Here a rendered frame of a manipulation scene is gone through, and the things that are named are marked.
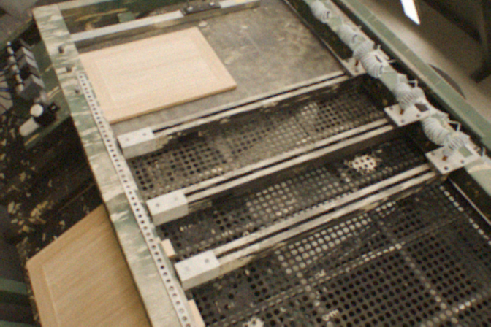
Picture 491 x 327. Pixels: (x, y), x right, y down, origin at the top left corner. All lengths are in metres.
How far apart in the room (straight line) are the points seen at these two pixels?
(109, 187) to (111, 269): 0.35
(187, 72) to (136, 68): 0.22
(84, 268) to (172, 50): 1.01
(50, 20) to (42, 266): 1.11
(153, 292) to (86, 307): 0.50
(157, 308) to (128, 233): 0.27
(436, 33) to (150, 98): 6.46
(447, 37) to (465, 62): 0.55
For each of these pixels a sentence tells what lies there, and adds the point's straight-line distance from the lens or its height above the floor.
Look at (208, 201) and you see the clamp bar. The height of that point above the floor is 1.07.
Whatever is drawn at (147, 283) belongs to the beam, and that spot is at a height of 0.83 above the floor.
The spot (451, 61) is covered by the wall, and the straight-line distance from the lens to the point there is 7.79.
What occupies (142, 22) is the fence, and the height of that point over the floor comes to 1.18.
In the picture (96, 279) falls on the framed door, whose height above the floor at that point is 0.53.
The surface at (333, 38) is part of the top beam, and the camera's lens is 2.43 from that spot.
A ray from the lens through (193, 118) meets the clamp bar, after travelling 1.95.
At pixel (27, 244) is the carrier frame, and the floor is 0.26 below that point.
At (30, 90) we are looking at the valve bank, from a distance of 2.15.
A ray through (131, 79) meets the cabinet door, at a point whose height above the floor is 1.03.
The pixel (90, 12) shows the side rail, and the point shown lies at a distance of 2.63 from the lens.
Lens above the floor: 1.47
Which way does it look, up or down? 6 degrees down
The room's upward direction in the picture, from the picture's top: 53 degrees clockwise
